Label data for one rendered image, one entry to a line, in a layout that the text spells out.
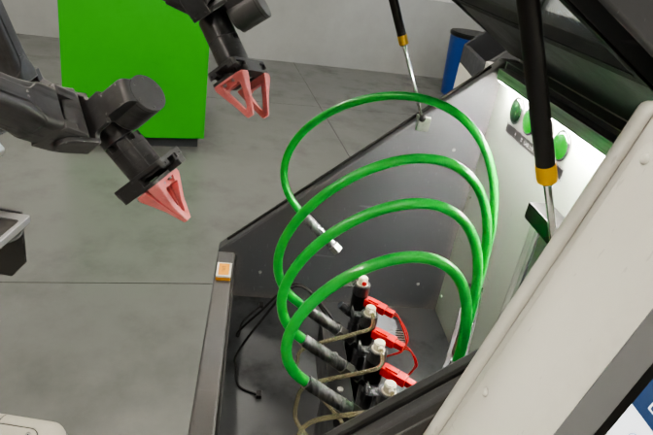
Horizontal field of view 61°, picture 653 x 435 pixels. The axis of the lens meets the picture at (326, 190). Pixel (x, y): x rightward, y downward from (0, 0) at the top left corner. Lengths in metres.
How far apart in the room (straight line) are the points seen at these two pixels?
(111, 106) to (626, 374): 0.67
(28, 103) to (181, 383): 1.69
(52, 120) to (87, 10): 3.24
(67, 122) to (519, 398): 0.62
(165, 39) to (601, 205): 3.71
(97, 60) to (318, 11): 3.89
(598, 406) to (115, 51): 3.82
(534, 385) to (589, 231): 0.14
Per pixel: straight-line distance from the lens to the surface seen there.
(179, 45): 4.07
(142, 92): 0.82
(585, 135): 0.86
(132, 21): 4.02
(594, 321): 0.49
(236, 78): 1.00
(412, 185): 1.24
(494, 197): 0.93
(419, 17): 7.76
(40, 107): 0.77
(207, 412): 0.93
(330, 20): 7.44
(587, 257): 0.51
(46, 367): 2.43
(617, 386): 0.46
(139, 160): 0.86
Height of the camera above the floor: 1.64
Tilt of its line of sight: 25 degrees down
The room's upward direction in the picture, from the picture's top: 10 degrees clockwise
